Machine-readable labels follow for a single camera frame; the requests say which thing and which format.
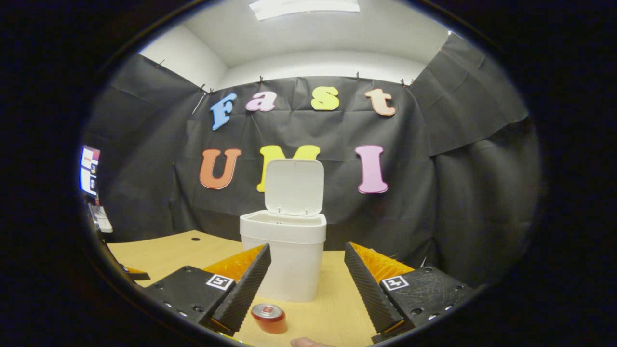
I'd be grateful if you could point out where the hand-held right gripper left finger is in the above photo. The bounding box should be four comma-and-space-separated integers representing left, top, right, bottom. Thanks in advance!
144, 242, 272, 337

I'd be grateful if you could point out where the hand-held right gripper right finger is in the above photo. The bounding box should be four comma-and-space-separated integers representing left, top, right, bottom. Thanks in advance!
344, 242, 475, 344

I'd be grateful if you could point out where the white desktop garbage bin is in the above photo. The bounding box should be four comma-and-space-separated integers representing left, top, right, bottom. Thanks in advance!
240, 159, 327, 303

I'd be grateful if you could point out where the wooden desktop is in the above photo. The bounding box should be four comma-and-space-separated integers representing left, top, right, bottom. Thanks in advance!
107, 230, 386, 347

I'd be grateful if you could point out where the ceiling light panel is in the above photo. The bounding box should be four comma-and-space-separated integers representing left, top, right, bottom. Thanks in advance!
249, 0, 361, 21

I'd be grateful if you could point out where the black backdrop cloth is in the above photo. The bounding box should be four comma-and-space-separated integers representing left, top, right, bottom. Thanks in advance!
80, 33, 543, 290

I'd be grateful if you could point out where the computer monitor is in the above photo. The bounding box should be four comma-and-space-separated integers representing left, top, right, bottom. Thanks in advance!
80, 146, 101, 196

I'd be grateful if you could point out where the white side table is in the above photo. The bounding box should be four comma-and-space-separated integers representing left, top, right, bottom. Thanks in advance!
88, 202, 114, 233

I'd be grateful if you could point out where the red pop can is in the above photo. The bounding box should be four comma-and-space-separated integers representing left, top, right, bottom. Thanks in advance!
251, 303, 289, 335

